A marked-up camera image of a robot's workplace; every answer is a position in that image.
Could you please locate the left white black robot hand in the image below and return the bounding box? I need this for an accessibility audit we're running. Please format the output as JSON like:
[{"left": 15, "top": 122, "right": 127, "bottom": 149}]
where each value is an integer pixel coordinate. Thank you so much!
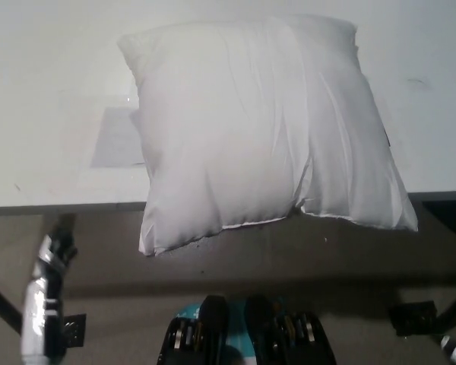
[{"left": 20, "top": 213, "right": 79, "bottom": 365}]

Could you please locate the white square pillow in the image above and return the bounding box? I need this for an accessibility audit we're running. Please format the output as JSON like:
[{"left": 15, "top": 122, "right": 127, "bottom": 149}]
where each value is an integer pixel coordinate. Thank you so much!
[{"left": 116, "top": 14, "right": 420, "bottom": 259}]

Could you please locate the black teal robot torso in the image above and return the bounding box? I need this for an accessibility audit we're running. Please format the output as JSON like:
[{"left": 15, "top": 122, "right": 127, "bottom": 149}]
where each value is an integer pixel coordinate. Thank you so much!
[{"left": 157, "top": 294, "right": 336, "bottom": 365}]

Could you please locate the black metal table leg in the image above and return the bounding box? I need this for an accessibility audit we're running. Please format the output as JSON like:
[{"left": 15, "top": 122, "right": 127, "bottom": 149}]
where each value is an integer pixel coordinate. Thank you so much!
[{"left": 0, "top": 274, "right": 25, "bottom": 337}]

